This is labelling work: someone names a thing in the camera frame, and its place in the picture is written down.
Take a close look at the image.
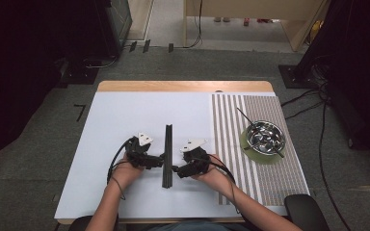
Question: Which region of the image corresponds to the person's left hand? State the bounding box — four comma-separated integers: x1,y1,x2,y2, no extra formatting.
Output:
112,153,146,191

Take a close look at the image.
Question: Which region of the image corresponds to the black stand base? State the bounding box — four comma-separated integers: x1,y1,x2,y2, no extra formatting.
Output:
277,64,319,90
59,57,100,89

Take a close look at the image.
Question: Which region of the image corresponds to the white table cover sheet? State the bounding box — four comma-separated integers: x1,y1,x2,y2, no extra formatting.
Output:
54,90,290,220

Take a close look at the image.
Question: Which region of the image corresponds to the black curtain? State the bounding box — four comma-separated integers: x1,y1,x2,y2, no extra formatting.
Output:
297,0,370,163
0,0,110,171

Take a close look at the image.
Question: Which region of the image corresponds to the yellow object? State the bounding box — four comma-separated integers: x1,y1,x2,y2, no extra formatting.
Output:
309,19,324,43

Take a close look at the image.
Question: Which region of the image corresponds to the pale floor tape strip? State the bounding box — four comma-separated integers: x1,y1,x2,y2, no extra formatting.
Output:
346,184,370,193

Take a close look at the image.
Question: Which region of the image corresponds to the green bowl with steel liner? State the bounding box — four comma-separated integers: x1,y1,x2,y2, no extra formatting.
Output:
239,119,287,166

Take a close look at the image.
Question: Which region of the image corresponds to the dark glass cabinet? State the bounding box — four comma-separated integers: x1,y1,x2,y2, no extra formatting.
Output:
104,0,133,57

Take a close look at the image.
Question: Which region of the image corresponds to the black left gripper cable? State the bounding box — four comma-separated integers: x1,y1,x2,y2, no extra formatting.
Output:
106,137,134,200

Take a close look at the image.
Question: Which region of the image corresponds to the person's right hand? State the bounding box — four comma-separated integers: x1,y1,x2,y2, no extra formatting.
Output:
191,153,234,195

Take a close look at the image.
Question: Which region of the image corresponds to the grey floor cable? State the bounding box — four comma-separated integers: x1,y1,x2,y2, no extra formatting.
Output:
82,55,119,69

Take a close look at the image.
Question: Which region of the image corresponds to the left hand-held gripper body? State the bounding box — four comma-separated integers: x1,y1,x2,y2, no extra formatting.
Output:
124,131,157,170

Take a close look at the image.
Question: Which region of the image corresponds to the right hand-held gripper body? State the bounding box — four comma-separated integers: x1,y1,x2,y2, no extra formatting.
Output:
179,138,211,177

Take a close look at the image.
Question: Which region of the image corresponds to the striped woven placemat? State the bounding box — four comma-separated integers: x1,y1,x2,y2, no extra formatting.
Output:
209,93,311,206

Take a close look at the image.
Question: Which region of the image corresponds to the long black floor cable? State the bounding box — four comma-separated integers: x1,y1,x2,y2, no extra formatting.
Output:
318,102,351,231

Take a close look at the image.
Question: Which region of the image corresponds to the black floor tape corner mark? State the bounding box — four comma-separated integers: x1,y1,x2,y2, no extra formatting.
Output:
73,103,87,123

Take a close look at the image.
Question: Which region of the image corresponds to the light wooden desk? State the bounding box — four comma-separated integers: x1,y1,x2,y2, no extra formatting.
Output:
182,0,330,53

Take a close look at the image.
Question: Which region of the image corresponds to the hanging black cable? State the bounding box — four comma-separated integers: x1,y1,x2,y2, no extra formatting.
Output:
186,0,204,49

